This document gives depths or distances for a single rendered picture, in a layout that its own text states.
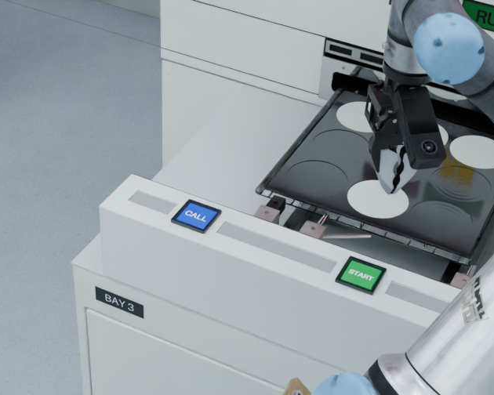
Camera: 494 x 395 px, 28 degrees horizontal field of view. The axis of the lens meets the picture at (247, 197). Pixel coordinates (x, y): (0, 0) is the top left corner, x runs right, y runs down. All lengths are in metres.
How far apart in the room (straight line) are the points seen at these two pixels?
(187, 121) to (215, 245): 0.78
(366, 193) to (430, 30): 0.51
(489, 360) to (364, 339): 0.51
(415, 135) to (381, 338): 0.28
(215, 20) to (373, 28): 0.34
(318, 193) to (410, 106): 0.33
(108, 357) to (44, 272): 1.13
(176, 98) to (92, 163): 1.08
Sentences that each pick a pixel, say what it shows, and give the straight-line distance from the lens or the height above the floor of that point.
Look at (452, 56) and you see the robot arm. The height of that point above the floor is 1.32.
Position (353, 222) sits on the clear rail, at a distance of 1.56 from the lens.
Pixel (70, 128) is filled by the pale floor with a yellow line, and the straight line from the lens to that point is 3.36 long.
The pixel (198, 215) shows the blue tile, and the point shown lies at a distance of 1.45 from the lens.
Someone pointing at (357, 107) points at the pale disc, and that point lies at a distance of 1.84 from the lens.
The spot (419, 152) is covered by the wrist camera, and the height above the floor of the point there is 1.15.
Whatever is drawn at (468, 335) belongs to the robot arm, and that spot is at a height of 1.27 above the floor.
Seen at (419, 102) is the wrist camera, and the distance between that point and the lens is 1.34.
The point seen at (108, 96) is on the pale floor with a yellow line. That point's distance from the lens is 3.51.
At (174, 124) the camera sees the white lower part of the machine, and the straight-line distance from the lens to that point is 2.18.
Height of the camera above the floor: 1.88
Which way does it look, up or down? 38 degrees down
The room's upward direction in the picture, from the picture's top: 4 degrees clockwise
